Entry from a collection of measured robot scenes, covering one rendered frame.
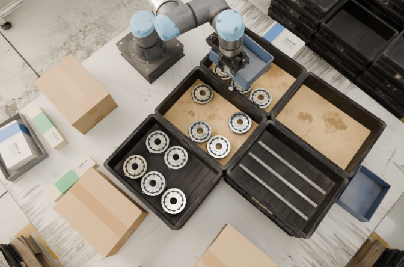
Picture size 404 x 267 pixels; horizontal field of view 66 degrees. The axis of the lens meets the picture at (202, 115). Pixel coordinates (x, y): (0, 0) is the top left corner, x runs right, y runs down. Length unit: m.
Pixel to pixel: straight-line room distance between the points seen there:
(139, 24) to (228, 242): 0.97
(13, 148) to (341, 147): 1.48
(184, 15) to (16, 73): 2.12
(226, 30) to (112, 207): 0.86
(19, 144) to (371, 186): 1.64
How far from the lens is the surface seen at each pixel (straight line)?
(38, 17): 3.08
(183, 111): 1.45
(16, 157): 1.66
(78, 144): 1.65
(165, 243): 1.50
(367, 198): 1.66
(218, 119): 1.43
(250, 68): 1.27
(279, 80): 1.55
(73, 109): 1.54
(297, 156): 1.44
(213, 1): 0.94
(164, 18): 0.91
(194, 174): 1.37
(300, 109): 1.52
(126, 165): 1.39
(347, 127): 1.56
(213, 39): 1.11
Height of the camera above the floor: 2.18
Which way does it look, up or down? 70 degrees down
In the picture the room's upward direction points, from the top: 2 degrees counter-clockwise
